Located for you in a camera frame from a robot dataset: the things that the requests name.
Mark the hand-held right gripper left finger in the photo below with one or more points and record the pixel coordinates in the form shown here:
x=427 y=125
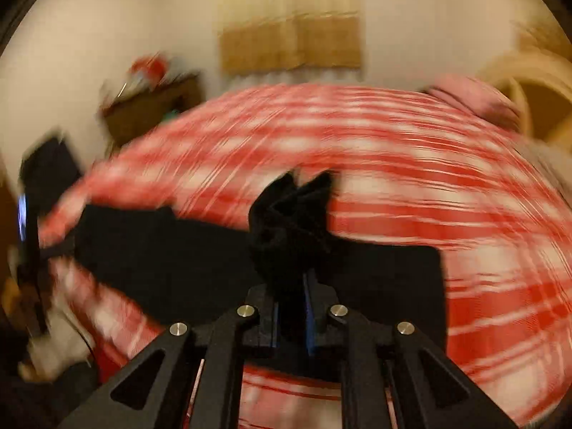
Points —
x=262 y=321

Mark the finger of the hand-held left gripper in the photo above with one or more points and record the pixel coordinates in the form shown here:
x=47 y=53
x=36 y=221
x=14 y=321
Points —
x=60 y=250

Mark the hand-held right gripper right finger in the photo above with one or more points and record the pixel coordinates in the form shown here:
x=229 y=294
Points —
x=309 y=317

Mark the black pants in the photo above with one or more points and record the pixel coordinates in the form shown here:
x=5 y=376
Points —
x=178 y=254

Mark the black chair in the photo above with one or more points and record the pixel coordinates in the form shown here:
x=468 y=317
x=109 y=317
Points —
x=53 y=165

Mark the wooden cabinet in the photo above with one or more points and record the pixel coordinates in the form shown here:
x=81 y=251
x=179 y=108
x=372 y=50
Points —
x=152 y=111

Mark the red plaid blanket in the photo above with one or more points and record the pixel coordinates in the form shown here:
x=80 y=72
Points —
x=424 y=187

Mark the red box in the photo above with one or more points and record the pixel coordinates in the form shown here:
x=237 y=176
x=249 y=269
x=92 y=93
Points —
x=149 y=68

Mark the pink pillow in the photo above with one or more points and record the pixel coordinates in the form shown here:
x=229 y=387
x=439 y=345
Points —
x=478 y=100

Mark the beige curtain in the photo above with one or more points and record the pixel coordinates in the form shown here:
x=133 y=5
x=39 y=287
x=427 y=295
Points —
x=290 y=31

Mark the wooden headboard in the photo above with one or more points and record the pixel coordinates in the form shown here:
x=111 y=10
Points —
x=536 y=85

